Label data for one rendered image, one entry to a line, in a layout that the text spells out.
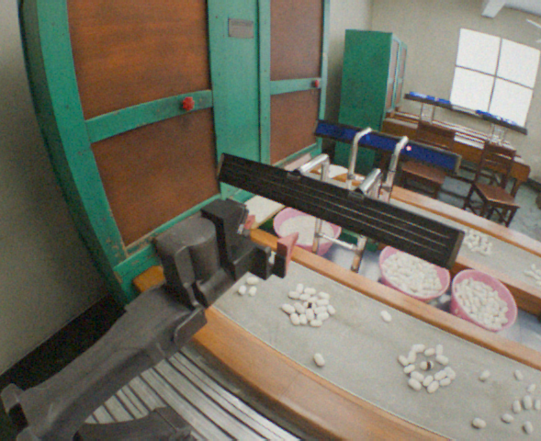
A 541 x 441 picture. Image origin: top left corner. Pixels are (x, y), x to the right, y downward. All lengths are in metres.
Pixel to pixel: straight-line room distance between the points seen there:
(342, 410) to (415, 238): 0.39
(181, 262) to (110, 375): 0.15
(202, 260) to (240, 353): 0.39
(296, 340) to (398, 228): 0.39
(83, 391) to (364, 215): 0.53
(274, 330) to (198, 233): 0.46
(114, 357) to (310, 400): 0.43
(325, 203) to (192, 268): 0.33
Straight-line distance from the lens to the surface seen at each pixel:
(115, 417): 0.82
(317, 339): 0.71
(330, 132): 1.12
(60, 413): 0.34
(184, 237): 0.31
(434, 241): 0.52
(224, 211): 0.33
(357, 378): 0.69
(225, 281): 0.37
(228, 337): 0.69
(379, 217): 0.53
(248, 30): 1.05
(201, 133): 0.90
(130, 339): 0.32
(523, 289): 1.19
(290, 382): 0.63
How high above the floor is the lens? 1.36
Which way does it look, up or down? 35 degrees down
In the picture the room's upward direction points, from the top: straight up
